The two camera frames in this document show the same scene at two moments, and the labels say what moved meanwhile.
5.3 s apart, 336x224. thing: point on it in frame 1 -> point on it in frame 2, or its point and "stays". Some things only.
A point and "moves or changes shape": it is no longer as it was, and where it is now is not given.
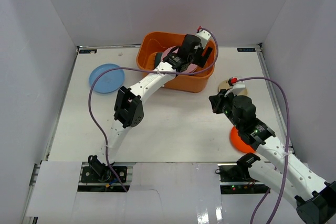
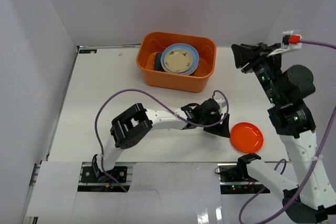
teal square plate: x=157 y=59 stays
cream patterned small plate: x=225 y=85 moves or changes shape
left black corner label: x=88 y=51 stays
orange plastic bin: x=150 y=44 stays
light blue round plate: x=109 y=82 moves or changes shape
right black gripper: x=217 y=100 -> x=244 y=53
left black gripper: x=200 y=54 -> x=219 y=120
